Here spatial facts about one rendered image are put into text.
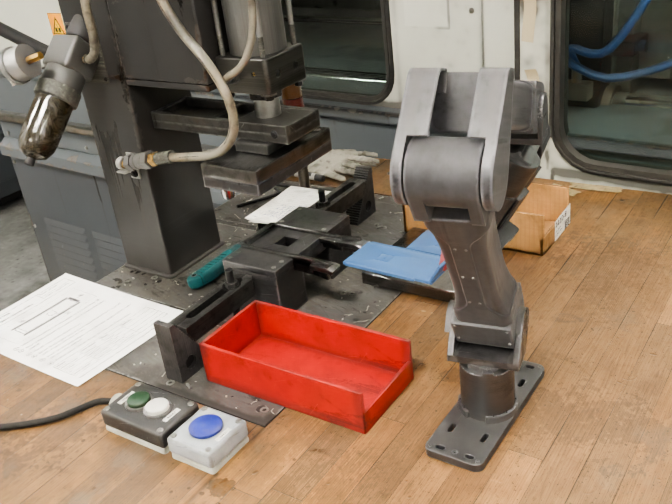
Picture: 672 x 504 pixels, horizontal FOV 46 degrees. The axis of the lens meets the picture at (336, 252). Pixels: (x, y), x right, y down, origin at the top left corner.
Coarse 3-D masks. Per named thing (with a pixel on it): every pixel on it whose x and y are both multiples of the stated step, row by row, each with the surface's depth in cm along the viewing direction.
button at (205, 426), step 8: (200, 416) 94; (208, 416) 94; (216, 416) 94; (192, 424) 93; (200, 424) 93; (208, 424) 92; (216, 424) 92; (192, 432) 92; (200, 432) 91; (208, 432) 91; (216, 432) 92
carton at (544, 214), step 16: (544, 192) 134; (560, 192) 132; (528, 208) 137; (544, 208) 135; (560, 208) 134; (416, 224) 137; (528, 224) 125; (544, 224) 135; (560, 224) 131; (512, 240) 128; (528, 240) 126; (544, 240) 126
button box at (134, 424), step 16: (144, 384) 102; (96, 400) 103; (112, 400) 101; (176, 400) 99; (48, 416) 102; (64, 416) 102; (112, 416) 97; (128, 416) 97; (144, 416) 96; (160, 416) 96; (176, 416) 96; (128, 432) 97; (144, 432) 95; (160, 432) 93; (160, 448) 95
